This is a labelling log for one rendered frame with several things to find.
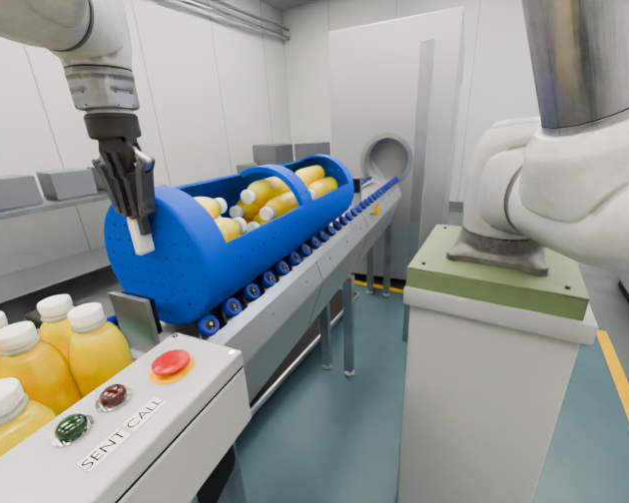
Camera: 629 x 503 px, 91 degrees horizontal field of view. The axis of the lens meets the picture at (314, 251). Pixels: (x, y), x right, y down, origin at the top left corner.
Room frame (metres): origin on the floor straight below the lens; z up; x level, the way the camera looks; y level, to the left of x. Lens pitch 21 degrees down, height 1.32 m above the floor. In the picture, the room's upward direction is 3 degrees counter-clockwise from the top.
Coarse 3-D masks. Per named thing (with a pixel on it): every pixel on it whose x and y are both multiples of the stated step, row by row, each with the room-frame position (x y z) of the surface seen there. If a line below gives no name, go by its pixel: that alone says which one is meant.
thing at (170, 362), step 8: (168, 352) 0.27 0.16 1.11; (176, 352) 0.27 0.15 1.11; (184, 352) 0.27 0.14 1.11; (160, 360) 0.26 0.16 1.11; (168, 360) 0.26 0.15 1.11; (176, 360) 0.26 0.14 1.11; (184, 360) 0.26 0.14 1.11; (152, 368) 0.25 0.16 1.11; (160, 368) 0.25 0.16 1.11; (168, 368) 0.24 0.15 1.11; (176, 368) 0.25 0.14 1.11
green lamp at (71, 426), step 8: (72, 416) 0.19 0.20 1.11; (80, 416) 0.19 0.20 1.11; (64, 424) 0.19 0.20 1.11; (72, 424) 0.19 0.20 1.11; (80, 424) 0.19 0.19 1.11; (56, 432) 0.18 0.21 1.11; (64, 432) 0.18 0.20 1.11; (72, 432) 0.18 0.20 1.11; (80, 432) 0.18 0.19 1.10; (64, 440) 0.18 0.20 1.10
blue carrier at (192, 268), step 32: (320, 160) 1.35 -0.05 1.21; (160, 192) 0.58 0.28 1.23; (192, 192) 0.82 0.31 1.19; (224, 192) 0.96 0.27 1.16; (352, 192) 1.28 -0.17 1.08; (160, 224) 0.55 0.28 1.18; (192, 224) 0.54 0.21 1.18; (288, 224) 0.78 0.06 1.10; (320, 224) 1.01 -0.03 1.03; (128, 256) 0.60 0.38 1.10; (160, 256) 0.56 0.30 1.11; (192, 256) 0.53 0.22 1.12; (224, 256) 0.56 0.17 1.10; (256, 256) 0.65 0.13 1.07; (128, 288) 0.62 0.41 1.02; (160, 288) 0.57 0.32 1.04; (192, 288) 0.53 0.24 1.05; (224, 288) 0.56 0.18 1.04; (192, 320) 0.54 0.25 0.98
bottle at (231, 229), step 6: (216, 222) 0.66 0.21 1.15; (222, 222) 0.67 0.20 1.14; (228, 222) 0.68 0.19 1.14; (234, 222) 0.70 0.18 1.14; (222, 228) 0.65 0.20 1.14; (228, 228) 0.66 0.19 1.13; (234, 228) 0.68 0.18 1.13; (240, 228) 0.72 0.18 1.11; (228, 234) 0.66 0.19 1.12; (234, 234) 0.67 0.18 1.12; (240, 234) 0.72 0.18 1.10; (228, 240) 0.65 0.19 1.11
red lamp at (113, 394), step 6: (114, 384) 0.23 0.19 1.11; (120, 384) 0.23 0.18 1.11; (108, 390) 0.22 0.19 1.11; (114, 390) 0.22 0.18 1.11; (120, 390) 0.22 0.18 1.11; (126, 390) 0.22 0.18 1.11; (102, 396) 0.21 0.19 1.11; (108, 396) 0.21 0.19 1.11; (114, 396) 0.21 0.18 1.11; (120, 396) 0.22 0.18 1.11; (102, 402) 0.21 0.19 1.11; (108, 402) 0.21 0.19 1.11; (114, 402) 0.21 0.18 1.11
